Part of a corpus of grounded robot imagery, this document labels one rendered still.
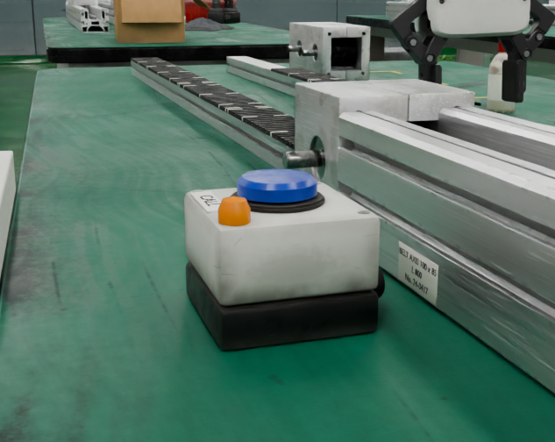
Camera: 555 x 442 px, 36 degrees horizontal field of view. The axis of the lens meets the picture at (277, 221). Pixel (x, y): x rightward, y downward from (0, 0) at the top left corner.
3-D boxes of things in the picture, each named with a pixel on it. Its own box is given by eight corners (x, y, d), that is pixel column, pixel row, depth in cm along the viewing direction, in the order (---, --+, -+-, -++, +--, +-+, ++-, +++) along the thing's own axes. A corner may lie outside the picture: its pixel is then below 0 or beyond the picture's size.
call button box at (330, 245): (185, 295, 47) (181, 184, 45) (349, 278, 50) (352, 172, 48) (220, 353, 40) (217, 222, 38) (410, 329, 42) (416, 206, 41)
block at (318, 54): (294, 76, 162) (294, 24, 160) (350, 74, 165) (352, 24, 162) (309, 81, 153) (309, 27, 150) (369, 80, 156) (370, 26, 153)
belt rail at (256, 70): (226, 71, 171) (226, 56, 170) (245, 71, 172) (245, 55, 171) (473, 162, 83) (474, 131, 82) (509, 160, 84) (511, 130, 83)
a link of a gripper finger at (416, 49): (428, 34, 82) (428, 105, 83) (396, 36, 81) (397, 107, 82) (442, 34, 79) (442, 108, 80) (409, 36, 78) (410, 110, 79)
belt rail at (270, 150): (131, 74, 165) (131, 59, 165) (152, 74, 167) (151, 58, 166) (286, 174, 77) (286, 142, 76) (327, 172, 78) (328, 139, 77)
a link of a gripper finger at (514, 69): (531, 30, 84) (530, 99, 85) (501, 32, 83) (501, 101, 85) (549, 30, 81) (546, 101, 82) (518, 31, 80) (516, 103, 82)
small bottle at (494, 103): (520, 112, 115) (526, 23, 112) (495, 114, 114) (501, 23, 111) (504, 109, 119) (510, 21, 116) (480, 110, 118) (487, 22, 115)
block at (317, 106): (264, 209, 65) (263, 83, 63) (411, 197, 69) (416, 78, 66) (302, 241, 57) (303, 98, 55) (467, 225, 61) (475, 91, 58)
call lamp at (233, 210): (214, 218, 40) (214, 193, 39) (245, 216, 40) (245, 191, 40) (222, 227, 38) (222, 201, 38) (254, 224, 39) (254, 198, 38)
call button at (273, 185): (228, 206, 44) (228, 168, 44) (301, 201, 45) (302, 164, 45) (249, 226, 41) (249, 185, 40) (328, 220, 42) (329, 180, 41)
